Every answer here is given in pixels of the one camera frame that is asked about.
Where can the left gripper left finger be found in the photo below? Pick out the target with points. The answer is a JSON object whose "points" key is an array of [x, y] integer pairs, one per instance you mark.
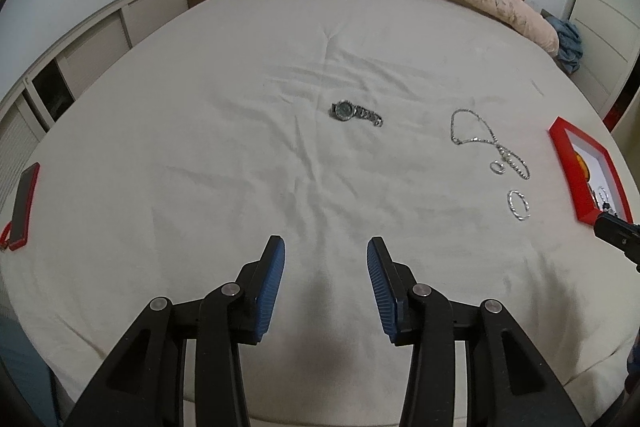
{"points": [[140, 383]]}

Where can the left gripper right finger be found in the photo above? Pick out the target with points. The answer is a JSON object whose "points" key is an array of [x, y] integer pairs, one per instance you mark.
{"points": [[509, 383]]}

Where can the amber bangle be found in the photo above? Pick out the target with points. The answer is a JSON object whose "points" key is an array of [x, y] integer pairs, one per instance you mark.
{"points": [[581, 163]]}

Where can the silver wristwatch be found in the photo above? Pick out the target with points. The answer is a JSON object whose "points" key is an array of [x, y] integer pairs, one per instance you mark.
{"points": [[345, 111]]}

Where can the thin silver bangle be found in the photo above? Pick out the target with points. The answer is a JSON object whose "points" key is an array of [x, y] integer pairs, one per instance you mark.
{"points": [[594, 197]]}

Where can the red jewelry box tray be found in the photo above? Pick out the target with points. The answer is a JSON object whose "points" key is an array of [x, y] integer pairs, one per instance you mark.
{"points": [[567, 139]]}

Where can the blue crumpled cloth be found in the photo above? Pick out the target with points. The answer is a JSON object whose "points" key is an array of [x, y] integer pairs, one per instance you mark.
{"points": [[570, 50]]}

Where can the white wardrobe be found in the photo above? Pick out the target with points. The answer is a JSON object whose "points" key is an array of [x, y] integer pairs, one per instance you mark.
{"points": [[610, 40]]}

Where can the smartphone in red case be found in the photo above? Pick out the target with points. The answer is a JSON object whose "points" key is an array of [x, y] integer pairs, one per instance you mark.
{"points": [[18, 234]]}

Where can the white bed mattress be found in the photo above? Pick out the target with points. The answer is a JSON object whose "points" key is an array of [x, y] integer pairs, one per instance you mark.
{"points": [[176, 166]]}

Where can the low white wall cabinets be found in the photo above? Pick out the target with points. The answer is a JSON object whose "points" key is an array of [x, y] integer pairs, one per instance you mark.
{"points": [[68, 69]]}

